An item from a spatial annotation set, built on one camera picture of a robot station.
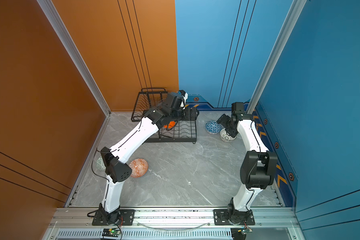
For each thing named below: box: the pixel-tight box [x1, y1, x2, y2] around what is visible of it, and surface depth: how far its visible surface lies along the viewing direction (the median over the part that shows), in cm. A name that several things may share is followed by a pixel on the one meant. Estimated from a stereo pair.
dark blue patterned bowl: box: [205, 120, 222, 134], surface depth 111 cm
